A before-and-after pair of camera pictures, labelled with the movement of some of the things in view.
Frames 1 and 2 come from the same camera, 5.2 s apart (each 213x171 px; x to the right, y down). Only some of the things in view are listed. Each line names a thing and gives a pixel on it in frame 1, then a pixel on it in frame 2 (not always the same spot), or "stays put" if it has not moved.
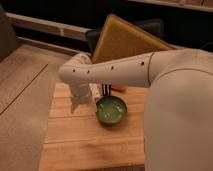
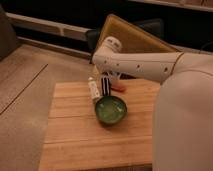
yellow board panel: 118,38 stays put
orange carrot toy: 119,88 stays put
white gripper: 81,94 -> 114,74
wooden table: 74,138 stays put
